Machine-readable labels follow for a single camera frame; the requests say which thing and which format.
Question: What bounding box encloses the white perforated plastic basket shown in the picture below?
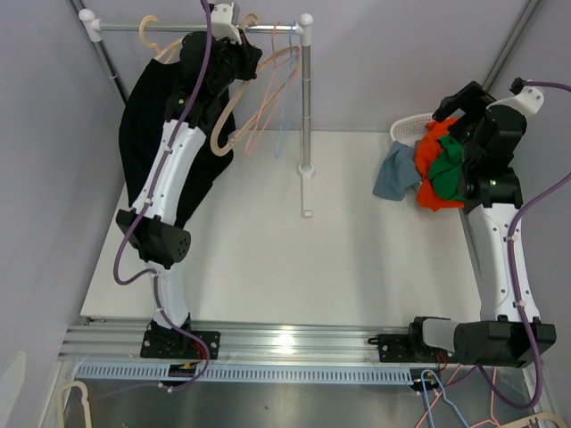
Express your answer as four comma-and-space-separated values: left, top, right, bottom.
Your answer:
389, 113, 433, 146

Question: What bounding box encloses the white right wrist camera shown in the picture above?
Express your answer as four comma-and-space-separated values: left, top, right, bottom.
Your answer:
486, 78, 544, 119

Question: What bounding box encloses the orange t shirt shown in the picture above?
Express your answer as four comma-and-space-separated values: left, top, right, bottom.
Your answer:
414, 118, 464, 211

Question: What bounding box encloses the beige wooden hanger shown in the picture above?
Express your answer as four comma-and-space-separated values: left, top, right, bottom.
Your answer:
209, 12, 302, 157
137, 15, 182, 64

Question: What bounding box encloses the green t shirt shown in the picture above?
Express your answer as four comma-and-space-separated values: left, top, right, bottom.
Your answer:
428, 135, 463, 202

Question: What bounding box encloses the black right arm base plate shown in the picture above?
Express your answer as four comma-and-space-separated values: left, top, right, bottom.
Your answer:
367, 333, 458, 364

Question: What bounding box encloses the white slotted cable duct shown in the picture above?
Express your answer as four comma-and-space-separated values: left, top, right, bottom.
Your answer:
75, 362, 413, 386

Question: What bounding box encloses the grey-blue t shirt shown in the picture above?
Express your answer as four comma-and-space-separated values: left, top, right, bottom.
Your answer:
372, 141, 421, 202

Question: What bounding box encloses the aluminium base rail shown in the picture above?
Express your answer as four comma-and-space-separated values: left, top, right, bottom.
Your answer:
57, 318, 407, 366

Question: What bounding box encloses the pink wire hanger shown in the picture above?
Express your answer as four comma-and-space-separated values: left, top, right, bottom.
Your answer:
413, 365, 500, 427
244, 21, 298, 156

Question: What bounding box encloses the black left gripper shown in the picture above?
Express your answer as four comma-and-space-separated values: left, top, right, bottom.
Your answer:
209, 29, 262, 95

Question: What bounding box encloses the pink wire hanger on floor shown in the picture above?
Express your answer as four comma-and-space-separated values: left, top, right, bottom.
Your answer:
413, 365, 500, 427

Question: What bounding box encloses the beige hanger on floor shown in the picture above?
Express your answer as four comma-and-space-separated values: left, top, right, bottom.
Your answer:
55, 380, 95, 428

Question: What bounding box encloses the blue wire hanger on floor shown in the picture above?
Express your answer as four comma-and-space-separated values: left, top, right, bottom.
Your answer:
421, 369, 469, 428

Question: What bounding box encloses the black t shirt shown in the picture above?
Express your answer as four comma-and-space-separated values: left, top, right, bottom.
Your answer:
118, 57, 236, 228

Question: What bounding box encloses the light blue wire hanger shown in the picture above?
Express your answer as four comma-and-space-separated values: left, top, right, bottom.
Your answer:
274, 21, 300, 159

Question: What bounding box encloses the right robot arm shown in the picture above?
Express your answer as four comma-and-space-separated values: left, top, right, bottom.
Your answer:
406, 79, 557, 368

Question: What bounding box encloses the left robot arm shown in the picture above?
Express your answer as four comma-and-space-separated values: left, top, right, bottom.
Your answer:
116, 31, 262, 358

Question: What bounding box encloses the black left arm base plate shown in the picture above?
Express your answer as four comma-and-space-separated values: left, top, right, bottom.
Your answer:
140, 319, 221, 360

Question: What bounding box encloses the beige hanger bottom right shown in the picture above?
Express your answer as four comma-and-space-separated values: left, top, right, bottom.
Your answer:
501, 412, 568, 428

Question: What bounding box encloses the metal clothes rack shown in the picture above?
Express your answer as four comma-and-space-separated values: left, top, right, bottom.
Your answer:
78, 2, 315, 218

